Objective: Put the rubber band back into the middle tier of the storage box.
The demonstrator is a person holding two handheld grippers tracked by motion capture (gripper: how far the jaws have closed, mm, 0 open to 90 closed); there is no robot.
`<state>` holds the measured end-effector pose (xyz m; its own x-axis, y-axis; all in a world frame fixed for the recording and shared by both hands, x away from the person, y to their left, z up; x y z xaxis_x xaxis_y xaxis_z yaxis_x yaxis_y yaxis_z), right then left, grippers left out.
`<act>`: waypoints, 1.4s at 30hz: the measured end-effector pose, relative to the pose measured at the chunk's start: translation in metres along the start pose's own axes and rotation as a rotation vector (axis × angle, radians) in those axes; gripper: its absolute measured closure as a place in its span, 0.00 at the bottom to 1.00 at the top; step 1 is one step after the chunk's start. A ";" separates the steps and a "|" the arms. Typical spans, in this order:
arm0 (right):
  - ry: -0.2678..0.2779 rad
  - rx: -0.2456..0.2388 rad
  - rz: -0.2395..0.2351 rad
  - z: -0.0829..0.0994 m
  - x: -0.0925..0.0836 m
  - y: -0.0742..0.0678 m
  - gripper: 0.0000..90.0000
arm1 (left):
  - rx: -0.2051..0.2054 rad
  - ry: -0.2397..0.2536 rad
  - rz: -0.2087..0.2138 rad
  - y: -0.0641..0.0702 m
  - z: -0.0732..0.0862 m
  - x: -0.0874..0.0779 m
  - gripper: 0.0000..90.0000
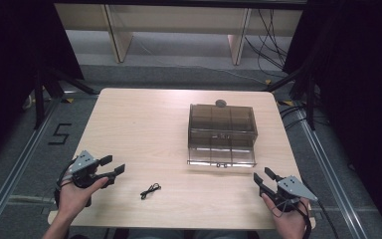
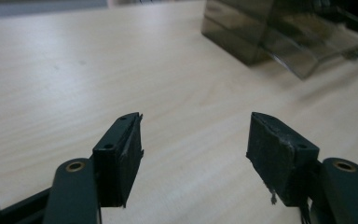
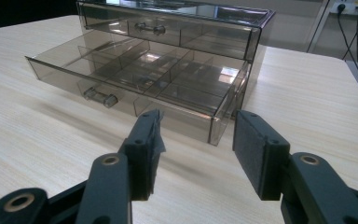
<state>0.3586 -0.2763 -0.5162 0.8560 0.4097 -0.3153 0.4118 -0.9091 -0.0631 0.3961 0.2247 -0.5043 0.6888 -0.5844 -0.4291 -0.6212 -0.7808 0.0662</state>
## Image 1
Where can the smoky clear plastic drawer box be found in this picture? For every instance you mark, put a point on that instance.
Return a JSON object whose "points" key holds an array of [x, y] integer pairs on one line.
{"points": [[221, 134]]}

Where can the person's left hand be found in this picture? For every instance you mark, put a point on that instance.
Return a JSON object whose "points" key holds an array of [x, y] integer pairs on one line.
{"points": [[76, 195]]}

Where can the person's right hand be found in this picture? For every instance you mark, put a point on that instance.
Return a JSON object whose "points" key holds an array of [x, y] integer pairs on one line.
{"points": [[288, 219]]}

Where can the black metal stand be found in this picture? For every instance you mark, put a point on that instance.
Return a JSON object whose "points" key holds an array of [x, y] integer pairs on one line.
{"points": [[298, 89], [51, 89]]}

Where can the round grey knob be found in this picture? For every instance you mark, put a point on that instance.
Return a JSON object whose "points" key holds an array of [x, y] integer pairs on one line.
{"points": [[221, 103]]}

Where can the beige wooden bench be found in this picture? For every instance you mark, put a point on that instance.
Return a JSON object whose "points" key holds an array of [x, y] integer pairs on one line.
{"points": [[179, 26]]}

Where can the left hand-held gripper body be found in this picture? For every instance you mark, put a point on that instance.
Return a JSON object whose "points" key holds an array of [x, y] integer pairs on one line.
{"points": [[81, 166]]}

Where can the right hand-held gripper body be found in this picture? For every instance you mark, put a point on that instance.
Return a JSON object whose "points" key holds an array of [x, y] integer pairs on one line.
{"points": [[290, 192]]}

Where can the metal floor rail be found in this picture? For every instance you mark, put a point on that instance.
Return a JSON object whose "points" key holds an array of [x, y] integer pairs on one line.
{"points": [[333, 179], [11, 172]]}

